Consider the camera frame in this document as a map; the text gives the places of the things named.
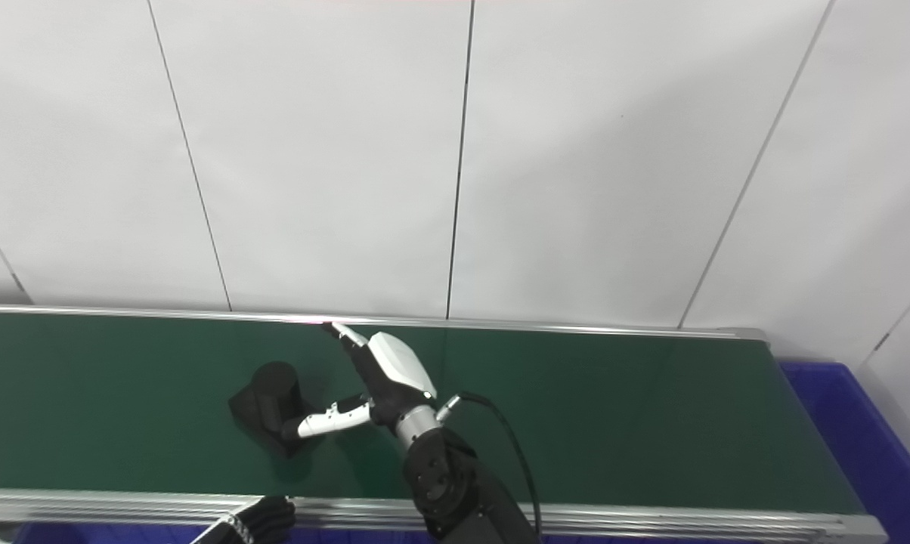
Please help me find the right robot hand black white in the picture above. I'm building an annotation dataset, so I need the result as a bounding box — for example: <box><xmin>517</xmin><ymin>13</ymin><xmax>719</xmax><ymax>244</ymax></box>
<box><xmin>283</xmin><ymin>322</ymin><xmax>439</xmax><ymax>440</ymax></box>

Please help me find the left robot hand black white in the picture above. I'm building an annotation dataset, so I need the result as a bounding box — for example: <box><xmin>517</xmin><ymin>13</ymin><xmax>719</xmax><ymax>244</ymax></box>
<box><xmin>190</xmin><ymin>495</ymin><xmax>297</xmax><ymax>544</ymax></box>

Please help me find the black cylinder part square base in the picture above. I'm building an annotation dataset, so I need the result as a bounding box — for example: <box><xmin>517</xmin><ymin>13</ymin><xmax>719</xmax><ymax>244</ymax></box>
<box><xmin>228</xmin><ymin>361</ymin><xmax>323</xmax><ymax>459</ymax></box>

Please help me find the green conveyor belt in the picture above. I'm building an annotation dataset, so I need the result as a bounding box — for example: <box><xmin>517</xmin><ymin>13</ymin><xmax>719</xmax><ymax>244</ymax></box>
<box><xmin>0</xmin><ymin>311</ymin><xmax>864</xmax><ymax>516</ymax></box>
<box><xmin>0</xmin><ymin>304</ymin><xmax>888</xmax><ymax>544</ymax></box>

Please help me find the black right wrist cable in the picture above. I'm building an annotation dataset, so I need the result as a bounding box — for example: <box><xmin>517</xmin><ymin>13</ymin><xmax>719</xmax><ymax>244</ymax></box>
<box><xmin>436</xmin><ymin>391</ymin><xmax>543</xmax><ymax>533</ymax></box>

